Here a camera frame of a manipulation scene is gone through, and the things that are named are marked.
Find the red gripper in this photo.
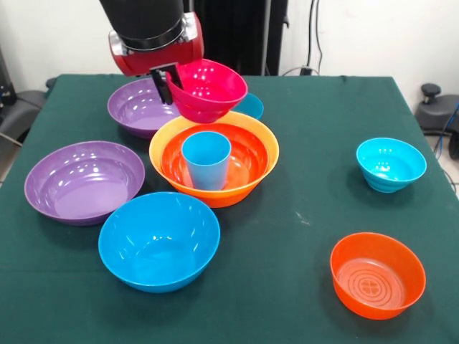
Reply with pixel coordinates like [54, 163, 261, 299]
[108, 12, 205, 105]

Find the magenta bowl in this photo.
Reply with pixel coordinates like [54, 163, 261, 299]
[165, 59, 249, 125]

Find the blue bowl with ring pattern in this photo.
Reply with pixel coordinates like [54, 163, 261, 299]
[232, 92, 265, 120]

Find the blue cup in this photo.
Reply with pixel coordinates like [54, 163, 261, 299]
[181, 131, 232, 191]

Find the glossy red bowl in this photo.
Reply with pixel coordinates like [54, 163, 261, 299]
[160, 123, 270, 192]

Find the large blue bowl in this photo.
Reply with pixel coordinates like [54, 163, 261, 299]
[98, 191, 222, 294]

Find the orange bowl with ring pattern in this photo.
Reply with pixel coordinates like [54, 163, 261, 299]
[329, 231, 427, 320]

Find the purple bowl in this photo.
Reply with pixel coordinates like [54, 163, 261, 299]
[107, 77, 182, 140]
[24, 140, 146, 226]

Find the large orange bowl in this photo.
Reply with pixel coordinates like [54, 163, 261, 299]
[148, 109, 280, 209]

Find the cyan ribbed bowl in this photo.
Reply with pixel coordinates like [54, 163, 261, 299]
[356, 137, 427, 194]

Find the dark green tablecloth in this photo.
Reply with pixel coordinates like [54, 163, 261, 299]
[0, 73, 459, 344]

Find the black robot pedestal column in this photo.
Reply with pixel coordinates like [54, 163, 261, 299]
[182, 0, 290, 76]

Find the dark grey pedestal foot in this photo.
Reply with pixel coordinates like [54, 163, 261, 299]
[415, 82, 459, 133]
[0, 77, 58, 144]

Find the black wall cable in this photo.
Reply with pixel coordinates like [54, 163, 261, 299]
[281, 0, 323, 77]

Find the blue cable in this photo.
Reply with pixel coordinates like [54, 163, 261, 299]
[433, 103, 459, 158]

